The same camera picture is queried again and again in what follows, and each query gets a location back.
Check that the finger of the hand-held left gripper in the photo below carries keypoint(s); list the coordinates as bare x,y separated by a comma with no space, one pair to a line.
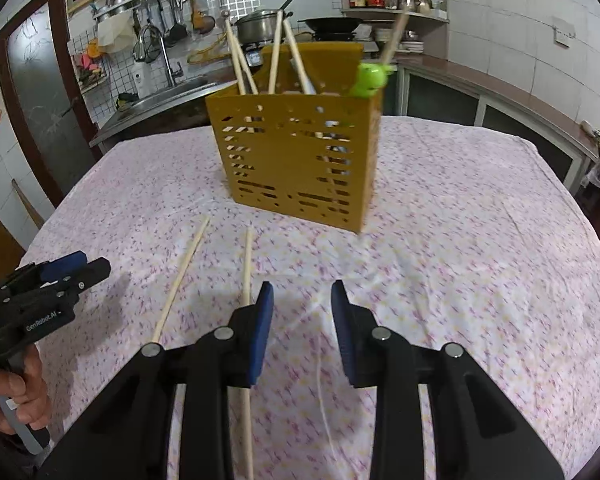
65,265
92,270

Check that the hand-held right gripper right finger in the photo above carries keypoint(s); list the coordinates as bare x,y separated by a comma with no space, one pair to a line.
344,335

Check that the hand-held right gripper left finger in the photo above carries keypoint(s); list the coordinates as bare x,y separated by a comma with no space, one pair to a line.
261,330

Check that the wooden chopstick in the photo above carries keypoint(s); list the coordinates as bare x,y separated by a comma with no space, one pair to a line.
292,42
248,270
395,37
182,277
247,75
234,55
276,50

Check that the yellow perforated utensil holder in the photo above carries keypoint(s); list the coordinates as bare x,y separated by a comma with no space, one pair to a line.
290,160

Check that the person's left hand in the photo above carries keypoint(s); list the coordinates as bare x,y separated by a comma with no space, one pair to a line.
27,390

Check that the floral tablecloth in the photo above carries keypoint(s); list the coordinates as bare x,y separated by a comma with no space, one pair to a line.
455,235

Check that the brown framed glass door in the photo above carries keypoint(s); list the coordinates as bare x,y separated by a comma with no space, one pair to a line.
40,85

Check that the stainless steel sink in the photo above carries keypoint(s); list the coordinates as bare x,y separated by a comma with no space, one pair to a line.
170,95

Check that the chrome faucet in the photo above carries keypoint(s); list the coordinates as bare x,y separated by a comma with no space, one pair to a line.
167,60

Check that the green plastic utensil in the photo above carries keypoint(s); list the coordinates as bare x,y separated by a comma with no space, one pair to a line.
370,80

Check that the kitchen counter cabinet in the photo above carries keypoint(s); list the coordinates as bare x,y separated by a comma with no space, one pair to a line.
480,105

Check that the gas stove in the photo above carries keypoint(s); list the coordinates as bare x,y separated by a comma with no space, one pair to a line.
254,55

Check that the stainless steel pot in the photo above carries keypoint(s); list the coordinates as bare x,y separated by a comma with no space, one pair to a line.
257,27

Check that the stack of white plates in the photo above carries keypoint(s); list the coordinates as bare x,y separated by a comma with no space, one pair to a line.
410,46

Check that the black wok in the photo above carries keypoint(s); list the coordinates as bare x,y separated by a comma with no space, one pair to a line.
330,24

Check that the corner wall shelf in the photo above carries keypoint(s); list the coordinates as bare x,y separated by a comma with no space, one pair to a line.
430,15

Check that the white wall outlet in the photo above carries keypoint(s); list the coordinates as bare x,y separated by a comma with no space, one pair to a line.
564,31

